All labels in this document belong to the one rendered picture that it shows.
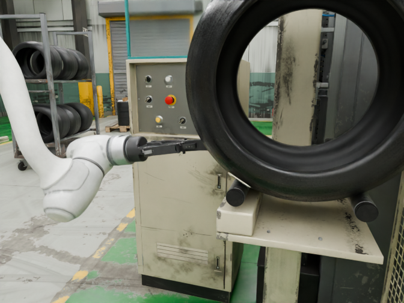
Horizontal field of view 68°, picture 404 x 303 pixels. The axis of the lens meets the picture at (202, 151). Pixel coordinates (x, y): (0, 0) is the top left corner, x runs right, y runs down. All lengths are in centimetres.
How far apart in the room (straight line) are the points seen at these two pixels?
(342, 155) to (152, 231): 111
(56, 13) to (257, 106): 718
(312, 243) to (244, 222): 16
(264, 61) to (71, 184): 915
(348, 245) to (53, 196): 71
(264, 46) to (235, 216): 916
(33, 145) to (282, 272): 93
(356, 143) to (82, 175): 75
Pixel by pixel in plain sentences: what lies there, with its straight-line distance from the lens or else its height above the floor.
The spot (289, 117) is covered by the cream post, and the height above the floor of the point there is 105.
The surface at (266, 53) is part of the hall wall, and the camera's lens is 976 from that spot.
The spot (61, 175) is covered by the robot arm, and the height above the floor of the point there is 94.
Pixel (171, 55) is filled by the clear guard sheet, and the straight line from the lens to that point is 148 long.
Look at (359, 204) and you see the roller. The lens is 72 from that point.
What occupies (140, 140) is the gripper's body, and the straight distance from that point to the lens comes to 87.
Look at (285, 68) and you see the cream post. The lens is 102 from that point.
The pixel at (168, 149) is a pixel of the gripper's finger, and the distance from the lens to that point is 80.
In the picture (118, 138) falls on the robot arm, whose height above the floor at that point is 101.
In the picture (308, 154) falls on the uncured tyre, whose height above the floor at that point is 96.
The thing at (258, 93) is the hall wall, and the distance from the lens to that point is 966.
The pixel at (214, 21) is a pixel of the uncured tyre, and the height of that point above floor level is 129.
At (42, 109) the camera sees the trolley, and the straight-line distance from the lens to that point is 432.
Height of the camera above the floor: 117
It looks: 13 degrees down
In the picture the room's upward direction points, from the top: straight up
